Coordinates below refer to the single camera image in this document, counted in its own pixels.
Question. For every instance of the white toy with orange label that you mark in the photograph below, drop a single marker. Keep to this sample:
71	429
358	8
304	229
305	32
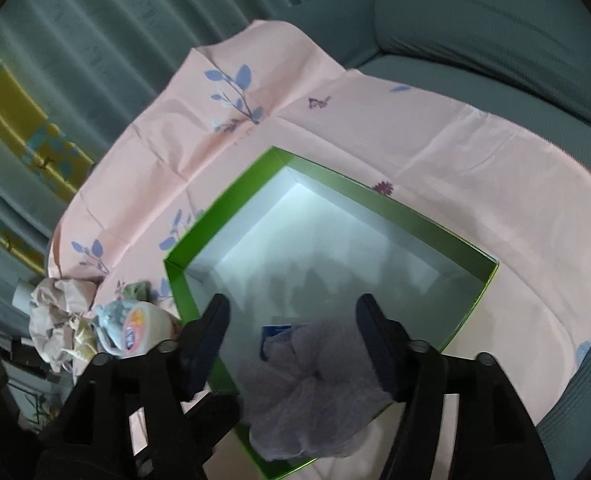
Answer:
150	320

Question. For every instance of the crumpled grey-pink cloth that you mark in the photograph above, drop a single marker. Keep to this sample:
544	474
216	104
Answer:
55	320

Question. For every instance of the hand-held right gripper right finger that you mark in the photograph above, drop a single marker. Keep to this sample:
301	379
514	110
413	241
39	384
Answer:
375	340

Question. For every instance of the teal sofa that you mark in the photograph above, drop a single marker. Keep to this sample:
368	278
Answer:
475	20

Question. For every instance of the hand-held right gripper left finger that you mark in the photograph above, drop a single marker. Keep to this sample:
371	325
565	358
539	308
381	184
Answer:
210	345

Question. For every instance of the teal and yellow curtain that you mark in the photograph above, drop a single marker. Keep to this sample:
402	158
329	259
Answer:
75	60

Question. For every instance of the green cardboard box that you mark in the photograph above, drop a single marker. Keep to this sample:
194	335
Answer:
325	240

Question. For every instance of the green fluffy towel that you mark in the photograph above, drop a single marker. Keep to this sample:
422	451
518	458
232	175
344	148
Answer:
138	290

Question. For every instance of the pink floral cloth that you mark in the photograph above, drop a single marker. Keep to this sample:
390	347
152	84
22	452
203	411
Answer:
375	125

